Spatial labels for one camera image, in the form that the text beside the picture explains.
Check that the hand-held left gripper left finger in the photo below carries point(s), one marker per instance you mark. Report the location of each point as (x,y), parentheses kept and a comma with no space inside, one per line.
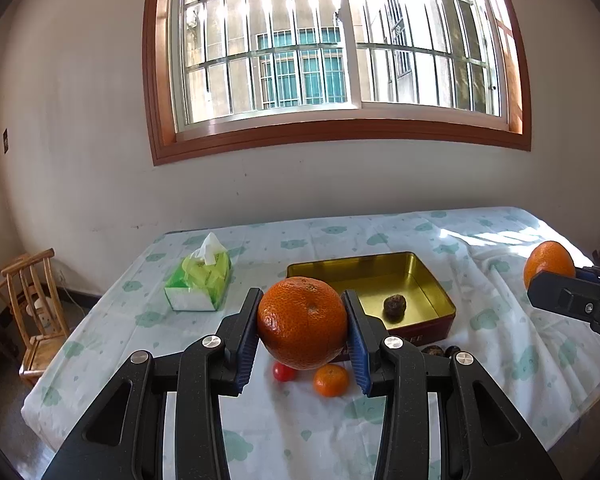
(249,355)

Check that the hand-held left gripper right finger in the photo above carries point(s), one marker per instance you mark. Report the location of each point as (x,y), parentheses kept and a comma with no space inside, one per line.
(359,355)

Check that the small mandarin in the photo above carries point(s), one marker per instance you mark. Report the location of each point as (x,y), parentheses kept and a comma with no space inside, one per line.
(331,381)

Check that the large orange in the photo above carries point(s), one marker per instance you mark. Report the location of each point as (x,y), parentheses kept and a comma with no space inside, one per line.
(547,257)
(302,322)

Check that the dark brown water chestnut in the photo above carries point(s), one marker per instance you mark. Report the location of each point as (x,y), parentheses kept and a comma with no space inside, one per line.
(395,308)
(433,351)

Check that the gold and red tin box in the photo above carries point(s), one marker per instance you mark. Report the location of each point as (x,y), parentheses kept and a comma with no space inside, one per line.
(410,280)

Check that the red cherry tomato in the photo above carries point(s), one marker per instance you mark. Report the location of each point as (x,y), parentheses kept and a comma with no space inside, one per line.
(282,372)

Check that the white cloud printed tablecloth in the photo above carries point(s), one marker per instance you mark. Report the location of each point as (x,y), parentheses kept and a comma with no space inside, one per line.
(500,325)

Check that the green tissue box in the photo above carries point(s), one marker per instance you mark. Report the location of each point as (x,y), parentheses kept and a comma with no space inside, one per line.
(200,280)

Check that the dark plum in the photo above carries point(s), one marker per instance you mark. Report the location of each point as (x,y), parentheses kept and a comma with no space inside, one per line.
(453,350)

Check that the small bamboo chair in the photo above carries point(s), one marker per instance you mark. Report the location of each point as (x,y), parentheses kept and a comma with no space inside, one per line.
(35,325)

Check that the barred window with wooden frame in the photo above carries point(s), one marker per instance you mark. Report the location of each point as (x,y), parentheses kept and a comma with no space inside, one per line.
(330,60)

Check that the dark wall switch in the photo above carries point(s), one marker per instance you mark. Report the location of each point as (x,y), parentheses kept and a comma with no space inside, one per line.
(5,141)

